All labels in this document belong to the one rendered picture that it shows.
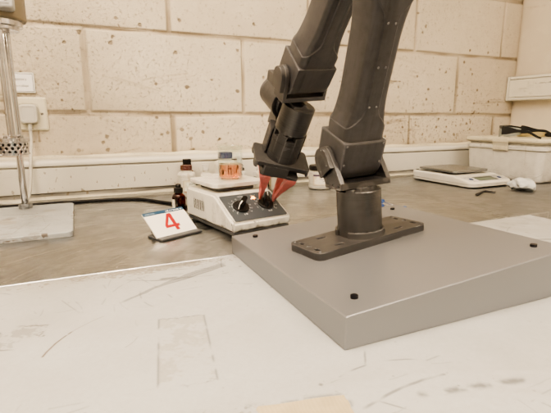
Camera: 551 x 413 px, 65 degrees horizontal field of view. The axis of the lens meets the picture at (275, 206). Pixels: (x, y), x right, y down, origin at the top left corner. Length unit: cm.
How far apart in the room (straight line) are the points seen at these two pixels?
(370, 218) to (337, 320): 21
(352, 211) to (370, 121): 12
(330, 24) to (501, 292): 40
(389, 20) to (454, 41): 136
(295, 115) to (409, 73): 105
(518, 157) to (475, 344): 124
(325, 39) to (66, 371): 51
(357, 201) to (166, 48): 89
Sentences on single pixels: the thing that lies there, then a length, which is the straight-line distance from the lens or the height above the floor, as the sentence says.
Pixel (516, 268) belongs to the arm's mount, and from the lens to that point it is 56.
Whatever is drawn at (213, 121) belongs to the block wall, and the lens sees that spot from 136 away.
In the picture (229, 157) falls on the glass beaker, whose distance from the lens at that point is 86.
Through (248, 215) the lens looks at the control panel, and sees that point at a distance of 79.
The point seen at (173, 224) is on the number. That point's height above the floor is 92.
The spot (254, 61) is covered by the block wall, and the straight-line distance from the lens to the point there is 141.
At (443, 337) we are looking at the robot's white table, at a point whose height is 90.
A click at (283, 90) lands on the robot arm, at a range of 70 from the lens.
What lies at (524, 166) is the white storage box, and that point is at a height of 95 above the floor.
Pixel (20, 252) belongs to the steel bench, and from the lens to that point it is 81.
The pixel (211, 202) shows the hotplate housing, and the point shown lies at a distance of 83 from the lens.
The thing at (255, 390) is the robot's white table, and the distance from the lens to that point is 37.
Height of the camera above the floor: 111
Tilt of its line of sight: 12 degrees down
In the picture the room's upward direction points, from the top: straight up
